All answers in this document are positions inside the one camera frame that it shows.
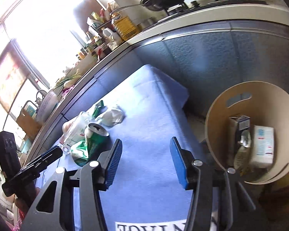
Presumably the crushed green aluminium can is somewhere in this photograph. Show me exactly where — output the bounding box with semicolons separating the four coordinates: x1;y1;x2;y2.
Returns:
71;123;109;167

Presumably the clear plastic bottle green label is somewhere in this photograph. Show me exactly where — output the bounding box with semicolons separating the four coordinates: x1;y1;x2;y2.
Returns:
59;100;104;155

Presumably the beige foil pouch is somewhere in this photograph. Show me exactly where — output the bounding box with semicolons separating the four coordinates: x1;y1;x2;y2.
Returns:
234;131;252;172

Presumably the white tissue paper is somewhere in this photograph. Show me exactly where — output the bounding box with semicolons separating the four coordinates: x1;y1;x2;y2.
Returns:
95;105;125;127

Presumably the white rectangular carton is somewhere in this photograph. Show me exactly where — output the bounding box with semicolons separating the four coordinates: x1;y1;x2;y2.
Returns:
250;125;274;168

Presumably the dark blue milk carton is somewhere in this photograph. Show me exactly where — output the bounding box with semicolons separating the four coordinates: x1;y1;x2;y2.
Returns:
227;115;252;169

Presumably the person's left hand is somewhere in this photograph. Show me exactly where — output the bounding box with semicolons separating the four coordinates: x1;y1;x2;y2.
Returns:
15;182;40;215

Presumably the wooden cutting board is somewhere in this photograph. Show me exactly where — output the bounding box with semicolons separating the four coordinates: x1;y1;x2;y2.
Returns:
16;100;42;141

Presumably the chrome sink faucet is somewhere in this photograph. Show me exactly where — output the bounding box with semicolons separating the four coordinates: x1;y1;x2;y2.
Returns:
35;89;47;106

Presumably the white patterned basin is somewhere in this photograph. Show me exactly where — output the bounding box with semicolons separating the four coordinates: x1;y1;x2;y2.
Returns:
36;90;58;125

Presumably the blue patterned tablecloth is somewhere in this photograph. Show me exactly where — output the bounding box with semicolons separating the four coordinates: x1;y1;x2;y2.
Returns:
100;65;206;230

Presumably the white plastic jug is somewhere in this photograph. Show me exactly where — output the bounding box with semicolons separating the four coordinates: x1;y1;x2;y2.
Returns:
102;28;123;51

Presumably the yellow cooking oil bottle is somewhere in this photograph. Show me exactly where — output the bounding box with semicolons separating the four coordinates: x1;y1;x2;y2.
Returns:
112;13;140;41

